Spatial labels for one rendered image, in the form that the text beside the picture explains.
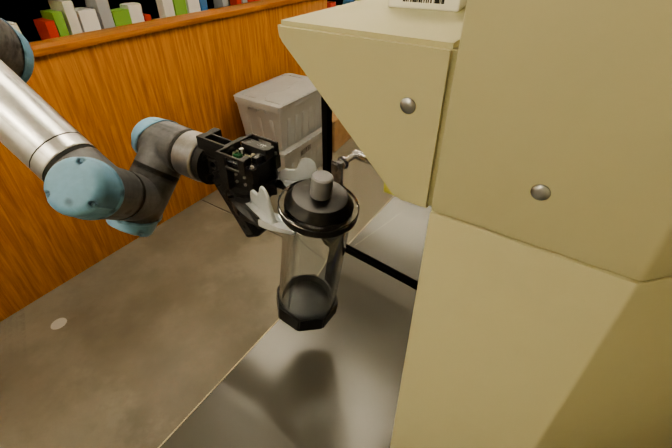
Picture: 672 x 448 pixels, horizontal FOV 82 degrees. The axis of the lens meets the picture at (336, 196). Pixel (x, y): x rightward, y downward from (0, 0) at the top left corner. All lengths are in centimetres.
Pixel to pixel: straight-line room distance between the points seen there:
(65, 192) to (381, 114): 42
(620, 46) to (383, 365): 62
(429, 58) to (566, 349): 19
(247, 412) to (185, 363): 127
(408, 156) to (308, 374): 54
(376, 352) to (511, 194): 55
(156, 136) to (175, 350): 144
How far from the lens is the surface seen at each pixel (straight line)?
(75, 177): 56
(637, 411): 41
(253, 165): 55
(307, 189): 51
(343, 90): 24
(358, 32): 23
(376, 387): 71
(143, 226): 69
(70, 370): 215
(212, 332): 202
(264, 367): 74
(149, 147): 69
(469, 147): 22
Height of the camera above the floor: 156
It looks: 34 degrees down
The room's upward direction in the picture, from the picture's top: straight up
